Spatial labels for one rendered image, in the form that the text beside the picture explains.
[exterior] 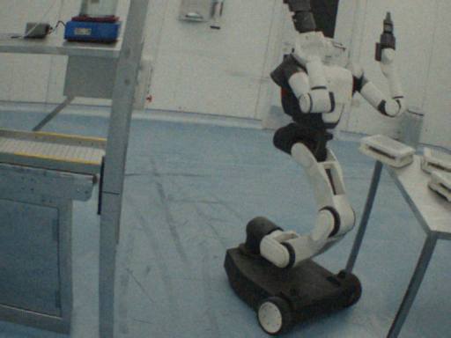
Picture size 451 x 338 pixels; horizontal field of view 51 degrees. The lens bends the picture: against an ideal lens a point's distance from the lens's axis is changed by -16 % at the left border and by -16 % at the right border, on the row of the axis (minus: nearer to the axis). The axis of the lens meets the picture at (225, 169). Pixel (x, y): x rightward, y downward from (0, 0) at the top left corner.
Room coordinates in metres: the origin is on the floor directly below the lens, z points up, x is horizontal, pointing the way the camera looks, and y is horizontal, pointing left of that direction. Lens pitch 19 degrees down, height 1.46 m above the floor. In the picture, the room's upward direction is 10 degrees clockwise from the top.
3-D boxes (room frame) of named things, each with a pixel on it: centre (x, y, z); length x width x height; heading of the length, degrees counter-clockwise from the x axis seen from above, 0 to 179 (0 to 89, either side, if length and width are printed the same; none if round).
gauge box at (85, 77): (1.90, 0.55, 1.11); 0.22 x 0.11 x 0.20; 100
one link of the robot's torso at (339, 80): (2.47, -0.34, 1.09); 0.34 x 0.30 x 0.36; 129
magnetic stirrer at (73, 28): (1.81, 0.55, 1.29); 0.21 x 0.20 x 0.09; 10
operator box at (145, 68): (2.65, 0.48, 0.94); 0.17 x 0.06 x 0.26; 10
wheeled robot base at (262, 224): (2.41, -0.39, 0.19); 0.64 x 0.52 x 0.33; 39
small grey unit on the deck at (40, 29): (1.78, 0.78, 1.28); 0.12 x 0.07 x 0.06; 100
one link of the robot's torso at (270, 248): (2.44, -0.37, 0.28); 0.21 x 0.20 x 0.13; 39
